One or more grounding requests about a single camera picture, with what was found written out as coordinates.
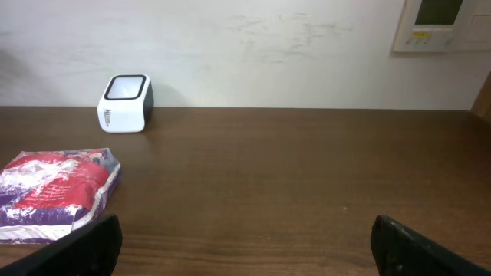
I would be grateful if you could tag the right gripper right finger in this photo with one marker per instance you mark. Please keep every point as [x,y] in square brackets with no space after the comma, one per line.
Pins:
[400,251]

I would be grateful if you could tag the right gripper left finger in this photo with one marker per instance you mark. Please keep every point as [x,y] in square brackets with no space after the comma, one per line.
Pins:
[90,250]

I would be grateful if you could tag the red purple pad package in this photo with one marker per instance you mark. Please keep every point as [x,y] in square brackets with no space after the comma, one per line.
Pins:
[49,194]

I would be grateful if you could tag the white barcode scanner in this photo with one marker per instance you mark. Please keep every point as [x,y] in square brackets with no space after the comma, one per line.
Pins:
[127,104]

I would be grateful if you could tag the wall thermostat panel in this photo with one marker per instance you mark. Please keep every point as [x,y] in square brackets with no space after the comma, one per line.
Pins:
[441,26]

